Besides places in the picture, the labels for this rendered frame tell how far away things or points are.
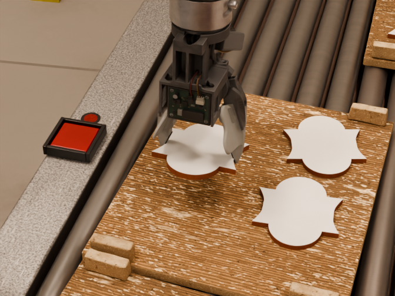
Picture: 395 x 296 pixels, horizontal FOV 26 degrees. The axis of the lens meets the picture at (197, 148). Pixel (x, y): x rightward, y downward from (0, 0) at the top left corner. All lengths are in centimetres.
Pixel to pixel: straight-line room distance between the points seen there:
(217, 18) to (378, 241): 40
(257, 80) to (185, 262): 45
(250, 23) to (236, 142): 53
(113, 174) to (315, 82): 40
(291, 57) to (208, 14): 55
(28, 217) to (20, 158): 153
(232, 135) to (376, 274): 26
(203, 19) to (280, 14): 66
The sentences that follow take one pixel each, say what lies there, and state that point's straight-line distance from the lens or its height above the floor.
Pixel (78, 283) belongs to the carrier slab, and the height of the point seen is 94.
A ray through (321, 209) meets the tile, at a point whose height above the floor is 95.
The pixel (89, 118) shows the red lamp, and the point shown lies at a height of 92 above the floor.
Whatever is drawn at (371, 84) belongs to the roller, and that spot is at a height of 92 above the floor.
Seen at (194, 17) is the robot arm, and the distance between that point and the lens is 100.
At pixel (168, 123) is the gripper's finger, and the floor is 106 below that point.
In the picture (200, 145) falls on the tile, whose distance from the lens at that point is 117.
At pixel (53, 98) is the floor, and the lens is 299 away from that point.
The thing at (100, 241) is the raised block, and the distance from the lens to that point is 112.
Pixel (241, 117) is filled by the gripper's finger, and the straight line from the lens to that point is 111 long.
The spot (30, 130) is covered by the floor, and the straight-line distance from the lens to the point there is 287.
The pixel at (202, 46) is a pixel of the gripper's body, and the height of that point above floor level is 122.
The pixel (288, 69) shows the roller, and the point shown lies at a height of 92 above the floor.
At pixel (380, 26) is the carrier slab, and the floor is 94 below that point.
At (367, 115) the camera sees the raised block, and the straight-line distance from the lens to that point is 135.
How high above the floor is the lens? 177
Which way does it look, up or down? 40 degrees down
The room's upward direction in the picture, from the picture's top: straight up
